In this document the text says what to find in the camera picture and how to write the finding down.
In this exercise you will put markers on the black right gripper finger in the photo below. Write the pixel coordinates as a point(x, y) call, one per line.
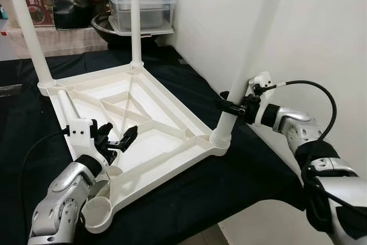
point(232, 107)

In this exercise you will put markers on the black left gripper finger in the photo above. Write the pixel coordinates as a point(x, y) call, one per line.
point(105, 129)
point(128, 137)

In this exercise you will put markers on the white plastic table top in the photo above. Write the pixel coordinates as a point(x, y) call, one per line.
point(166, 153)

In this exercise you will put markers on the black tablecloth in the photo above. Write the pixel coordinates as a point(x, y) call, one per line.
point(229, 187)

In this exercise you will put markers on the beige cardboard box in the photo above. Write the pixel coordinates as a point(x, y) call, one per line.
point(69, 41)

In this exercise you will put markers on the black wok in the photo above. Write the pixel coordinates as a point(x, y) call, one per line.
point(103, 32)

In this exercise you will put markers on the long clear tape strip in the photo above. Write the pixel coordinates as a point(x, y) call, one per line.
point(10, 88)

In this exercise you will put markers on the clear plastic storage box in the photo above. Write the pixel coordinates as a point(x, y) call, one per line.
point(157, 12)

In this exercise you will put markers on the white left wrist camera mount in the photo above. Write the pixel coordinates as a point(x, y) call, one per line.
point(80, 133)

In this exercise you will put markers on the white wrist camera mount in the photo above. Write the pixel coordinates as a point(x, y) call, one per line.
point(80, 133)
point(261, 80)

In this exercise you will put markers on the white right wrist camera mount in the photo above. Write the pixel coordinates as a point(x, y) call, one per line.
point(261, 80)

